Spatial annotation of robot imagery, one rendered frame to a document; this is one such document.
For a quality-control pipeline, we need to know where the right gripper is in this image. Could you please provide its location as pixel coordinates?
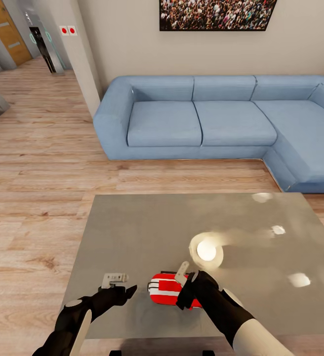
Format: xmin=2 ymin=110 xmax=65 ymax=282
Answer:
xmin=176 ymin=272 xmax=196 ymax=310

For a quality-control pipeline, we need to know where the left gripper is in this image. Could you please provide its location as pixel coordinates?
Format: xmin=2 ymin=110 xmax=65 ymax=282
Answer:
xmin=96 ymin=285 xmax=137 ymax=313

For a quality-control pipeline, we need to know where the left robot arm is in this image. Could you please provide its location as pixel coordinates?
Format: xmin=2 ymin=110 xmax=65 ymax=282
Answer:
xmin=32 ymin=273 xmax=137 ymax=356

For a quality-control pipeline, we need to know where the radio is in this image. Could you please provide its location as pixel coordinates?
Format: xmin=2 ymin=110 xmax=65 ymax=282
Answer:
xmin=147 ymin=271 xmax=202 ymax=309

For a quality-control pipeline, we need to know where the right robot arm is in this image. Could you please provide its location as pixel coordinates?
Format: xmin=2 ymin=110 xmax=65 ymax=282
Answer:
xmin=175 ymin=261 xmax=295 ymax=356

